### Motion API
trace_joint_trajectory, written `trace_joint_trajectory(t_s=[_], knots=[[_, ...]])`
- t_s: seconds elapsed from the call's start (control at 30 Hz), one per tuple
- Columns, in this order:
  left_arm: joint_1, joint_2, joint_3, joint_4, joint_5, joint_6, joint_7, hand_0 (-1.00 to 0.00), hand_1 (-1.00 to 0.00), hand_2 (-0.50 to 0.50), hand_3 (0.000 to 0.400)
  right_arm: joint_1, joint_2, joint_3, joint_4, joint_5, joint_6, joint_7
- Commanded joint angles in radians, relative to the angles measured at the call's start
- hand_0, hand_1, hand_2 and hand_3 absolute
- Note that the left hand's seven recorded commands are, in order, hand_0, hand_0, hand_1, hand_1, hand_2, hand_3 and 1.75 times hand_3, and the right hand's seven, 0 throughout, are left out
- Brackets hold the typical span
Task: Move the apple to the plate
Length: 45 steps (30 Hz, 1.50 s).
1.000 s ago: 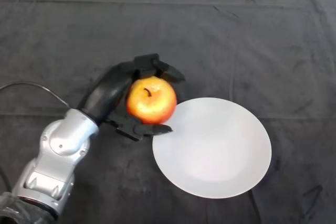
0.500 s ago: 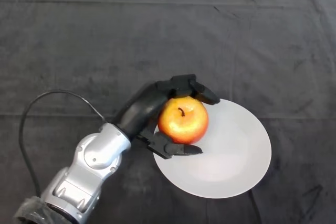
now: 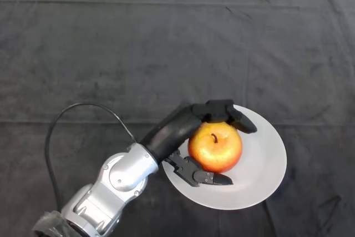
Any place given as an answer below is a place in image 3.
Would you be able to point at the white round plate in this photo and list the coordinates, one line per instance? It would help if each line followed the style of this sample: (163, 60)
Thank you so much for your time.
(258, 165)

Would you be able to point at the black cloth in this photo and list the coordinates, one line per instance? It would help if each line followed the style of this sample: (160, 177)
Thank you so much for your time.
(166, 54)

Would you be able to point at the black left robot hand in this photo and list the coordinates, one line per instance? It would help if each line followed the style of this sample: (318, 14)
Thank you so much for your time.
(174, 134)

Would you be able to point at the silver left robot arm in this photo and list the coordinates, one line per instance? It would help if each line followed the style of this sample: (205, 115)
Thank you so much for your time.
(116, 184)

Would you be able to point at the red yellow apple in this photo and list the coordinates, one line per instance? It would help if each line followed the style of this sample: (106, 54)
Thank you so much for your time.
(215, 151)

